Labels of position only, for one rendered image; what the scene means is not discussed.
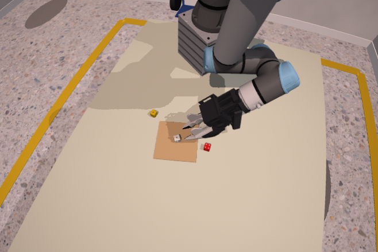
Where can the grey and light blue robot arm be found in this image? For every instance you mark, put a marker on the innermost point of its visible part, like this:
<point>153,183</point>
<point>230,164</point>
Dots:
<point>237,22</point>

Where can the red die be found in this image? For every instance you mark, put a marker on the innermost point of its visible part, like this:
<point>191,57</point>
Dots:
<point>207,147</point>

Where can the yellow die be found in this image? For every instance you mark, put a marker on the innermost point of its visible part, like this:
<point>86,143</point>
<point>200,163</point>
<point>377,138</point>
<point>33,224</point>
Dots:
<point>153,113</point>

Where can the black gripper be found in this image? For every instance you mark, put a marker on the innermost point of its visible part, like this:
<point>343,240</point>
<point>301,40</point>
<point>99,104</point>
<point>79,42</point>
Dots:
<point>210,114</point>

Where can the tan flat mat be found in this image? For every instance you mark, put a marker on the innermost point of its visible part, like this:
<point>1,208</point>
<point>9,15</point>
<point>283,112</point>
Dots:
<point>167,149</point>

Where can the white die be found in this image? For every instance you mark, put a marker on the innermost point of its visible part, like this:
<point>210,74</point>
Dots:
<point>176,138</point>

